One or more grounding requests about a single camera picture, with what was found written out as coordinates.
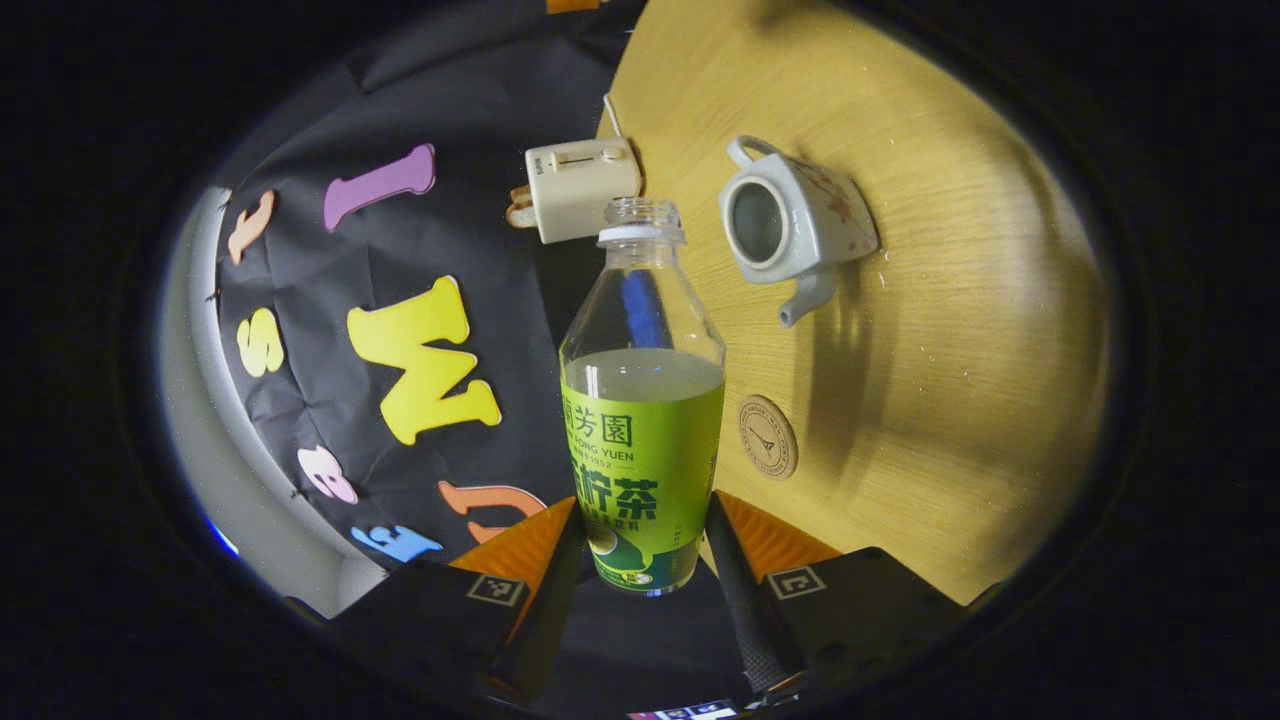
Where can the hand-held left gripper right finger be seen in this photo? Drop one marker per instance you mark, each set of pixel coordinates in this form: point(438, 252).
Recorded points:
point(750, 620)

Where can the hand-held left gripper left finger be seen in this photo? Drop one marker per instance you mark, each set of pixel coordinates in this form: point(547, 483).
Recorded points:
point(540, 620)

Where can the round wooden coaster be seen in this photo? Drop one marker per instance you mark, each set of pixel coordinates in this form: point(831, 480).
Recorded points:
point(768, 437)

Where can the green label water bottle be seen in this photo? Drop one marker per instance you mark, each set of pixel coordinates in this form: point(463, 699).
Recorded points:
point(645, 450)

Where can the white ceramic teacup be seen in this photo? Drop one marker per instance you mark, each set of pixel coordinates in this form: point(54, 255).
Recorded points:
point(810, 225)

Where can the black backdrop cloth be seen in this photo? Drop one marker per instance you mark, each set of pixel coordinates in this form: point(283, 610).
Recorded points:
point(450, 230)

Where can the pale toast slice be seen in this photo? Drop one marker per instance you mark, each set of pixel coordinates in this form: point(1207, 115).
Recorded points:
point(520, 216)

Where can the brown toast slice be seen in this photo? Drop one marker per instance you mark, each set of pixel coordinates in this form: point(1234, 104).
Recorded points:
point(520, 194)

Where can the white toaster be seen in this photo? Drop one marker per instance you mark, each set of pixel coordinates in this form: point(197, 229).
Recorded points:
point(585, 190)

